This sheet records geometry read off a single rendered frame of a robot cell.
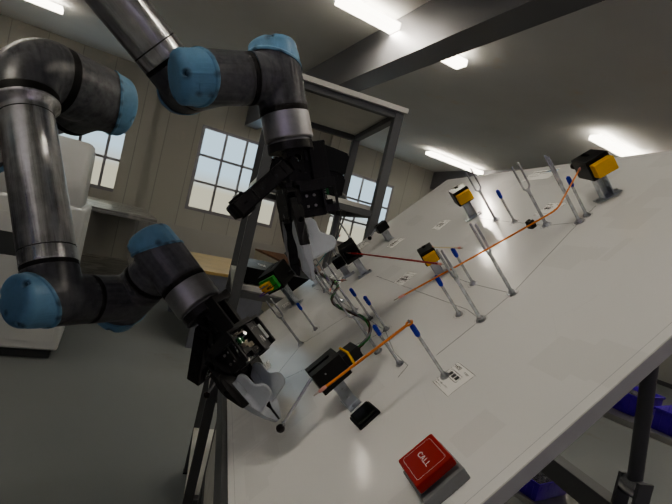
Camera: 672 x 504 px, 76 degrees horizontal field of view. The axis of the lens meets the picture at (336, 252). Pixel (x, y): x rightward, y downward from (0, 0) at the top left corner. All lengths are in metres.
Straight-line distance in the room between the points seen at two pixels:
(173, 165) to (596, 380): 6.76
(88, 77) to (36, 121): 0.14
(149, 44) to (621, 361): 0.74
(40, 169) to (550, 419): 0.74
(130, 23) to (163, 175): 6.32
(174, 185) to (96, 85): 6.17
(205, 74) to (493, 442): 0.57
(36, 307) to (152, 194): 6.38
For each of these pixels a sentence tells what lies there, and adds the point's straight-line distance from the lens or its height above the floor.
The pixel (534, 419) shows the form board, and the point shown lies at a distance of 0.56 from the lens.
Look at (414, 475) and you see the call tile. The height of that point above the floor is 1.09.
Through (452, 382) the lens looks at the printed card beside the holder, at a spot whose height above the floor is 1.15.
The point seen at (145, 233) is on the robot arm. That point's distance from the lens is 0.73.
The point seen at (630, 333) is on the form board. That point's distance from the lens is 0.62.
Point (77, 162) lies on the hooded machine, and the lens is 3.64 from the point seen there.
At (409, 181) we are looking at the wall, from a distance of 8.71.
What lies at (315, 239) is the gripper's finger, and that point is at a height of 1.30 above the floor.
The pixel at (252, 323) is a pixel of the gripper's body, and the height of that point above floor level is 1.15.
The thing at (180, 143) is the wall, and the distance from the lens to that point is 7.09.
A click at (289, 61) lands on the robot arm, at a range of 0.69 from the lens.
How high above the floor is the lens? 1.32
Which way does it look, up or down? 2 degrees down
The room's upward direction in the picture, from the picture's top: 13 degrees clockwise
